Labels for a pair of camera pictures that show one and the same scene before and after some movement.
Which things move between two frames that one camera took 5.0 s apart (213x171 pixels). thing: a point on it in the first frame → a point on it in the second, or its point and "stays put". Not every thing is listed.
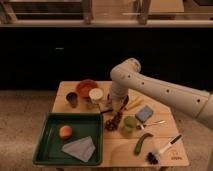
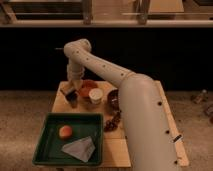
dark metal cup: x=72 y=98 stays put
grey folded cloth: x=83 y=148 stays put
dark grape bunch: x=112 y=124 stays put
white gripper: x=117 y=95 → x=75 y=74
